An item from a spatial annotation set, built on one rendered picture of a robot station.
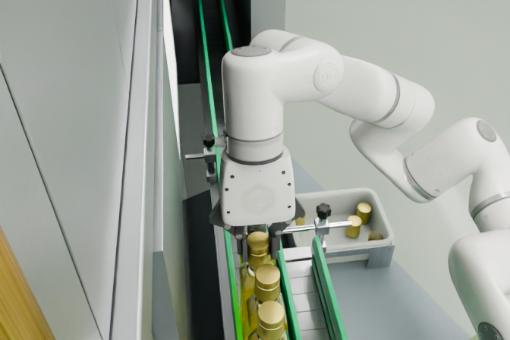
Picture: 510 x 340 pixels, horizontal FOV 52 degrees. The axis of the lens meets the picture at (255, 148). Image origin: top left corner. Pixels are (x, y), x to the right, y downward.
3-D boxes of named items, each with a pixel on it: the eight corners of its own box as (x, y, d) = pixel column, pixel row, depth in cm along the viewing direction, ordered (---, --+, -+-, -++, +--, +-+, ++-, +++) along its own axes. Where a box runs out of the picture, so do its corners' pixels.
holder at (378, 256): (261, 222, 132) (262, 201, 127) (368, 212, 135) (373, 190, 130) (272, 280, 119) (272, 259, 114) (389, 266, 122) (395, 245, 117)
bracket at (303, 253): (274, 267, 114) (275, 247, 109) (316, 262, 115) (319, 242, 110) (276, 281, 111) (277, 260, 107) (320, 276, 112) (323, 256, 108)
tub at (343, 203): (282, 218, 132) (283, 194, 127) (369, 209, 135) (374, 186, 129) (295, 276, 120) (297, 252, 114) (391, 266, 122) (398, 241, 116)
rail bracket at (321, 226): (266, 248, 109) (266, 207, 101) (344, 240, 111) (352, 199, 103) (268, 259, 107) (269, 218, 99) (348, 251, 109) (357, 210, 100)
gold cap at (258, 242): (244, 250, 80) (244, 231, 77) (268, 248, 80) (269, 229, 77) (247, 269, 77) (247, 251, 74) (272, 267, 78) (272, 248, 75)
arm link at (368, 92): (386, 130, 78) (288, 99, 64) (326, 105, 88) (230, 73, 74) (408, 76, 77) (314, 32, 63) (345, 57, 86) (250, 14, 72)
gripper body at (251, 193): (217, 158, 65) (222, 233, 70) (298, 152, 66) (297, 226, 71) (214, 133, 72) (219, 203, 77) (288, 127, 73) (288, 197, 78)
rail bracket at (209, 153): (188, 175, 127) (183, 133, 118) (216, 173, 127) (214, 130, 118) (188, 187, 124) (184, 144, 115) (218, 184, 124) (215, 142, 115)
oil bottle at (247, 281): (240, 328, 96) (237, 255, 82) (271, 324, 97) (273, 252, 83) (243, 357, 92) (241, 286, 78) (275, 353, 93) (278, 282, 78)
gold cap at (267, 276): (253, 282, 76) (253, 263, 73) (277, 280, 76) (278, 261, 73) (256, 304, 73) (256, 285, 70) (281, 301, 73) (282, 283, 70)
